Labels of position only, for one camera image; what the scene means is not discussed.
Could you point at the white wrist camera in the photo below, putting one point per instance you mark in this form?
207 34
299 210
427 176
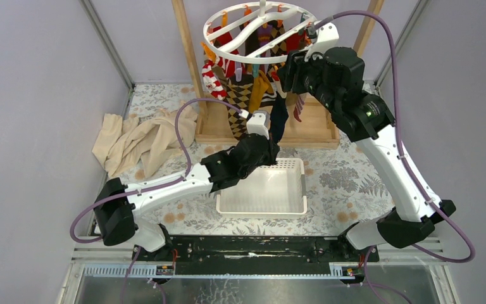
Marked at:
257 122
326 38

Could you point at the white round clip hanger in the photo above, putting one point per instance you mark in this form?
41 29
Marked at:
255 33

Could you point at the mustard yellow sock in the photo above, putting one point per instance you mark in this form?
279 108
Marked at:
260 86

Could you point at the brown white striped sock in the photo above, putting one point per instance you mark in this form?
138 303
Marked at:
268 99

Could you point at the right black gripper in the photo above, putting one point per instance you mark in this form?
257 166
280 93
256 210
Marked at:
299 65

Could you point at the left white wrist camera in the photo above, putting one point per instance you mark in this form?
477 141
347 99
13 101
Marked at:
257 122

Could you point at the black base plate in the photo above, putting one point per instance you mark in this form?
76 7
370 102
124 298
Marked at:
256 255

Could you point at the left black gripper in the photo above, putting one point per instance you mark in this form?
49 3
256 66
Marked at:
271 151

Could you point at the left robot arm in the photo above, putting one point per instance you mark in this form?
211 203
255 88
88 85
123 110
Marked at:
119 207

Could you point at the navy sock beige red cuff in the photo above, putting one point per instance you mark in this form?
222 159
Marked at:
279 114

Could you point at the white plastic basket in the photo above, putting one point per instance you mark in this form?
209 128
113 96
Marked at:
270 192

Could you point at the brown yellow argyle sock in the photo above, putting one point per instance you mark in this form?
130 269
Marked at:
238 95

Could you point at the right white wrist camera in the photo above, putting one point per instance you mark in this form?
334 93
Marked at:
326 38

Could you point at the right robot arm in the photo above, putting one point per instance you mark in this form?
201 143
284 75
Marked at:
334 79

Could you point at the beige crumpled cloth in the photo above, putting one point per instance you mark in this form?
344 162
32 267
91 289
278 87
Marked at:
123 143

